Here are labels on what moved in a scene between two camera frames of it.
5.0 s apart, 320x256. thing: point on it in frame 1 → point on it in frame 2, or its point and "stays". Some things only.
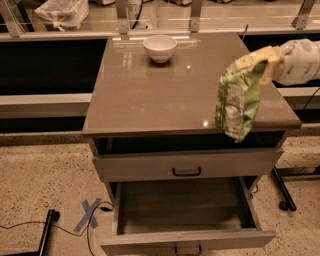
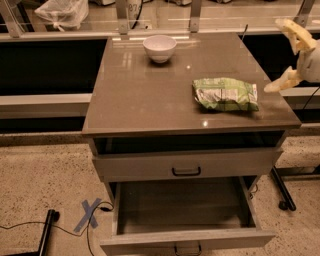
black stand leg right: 287,202 stays
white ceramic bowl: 160,48 stays
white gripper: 297,63 → 311,66
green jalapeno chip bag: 238,99 → 225,94
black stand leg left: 51,217 stays
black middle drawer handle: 181,253 stays
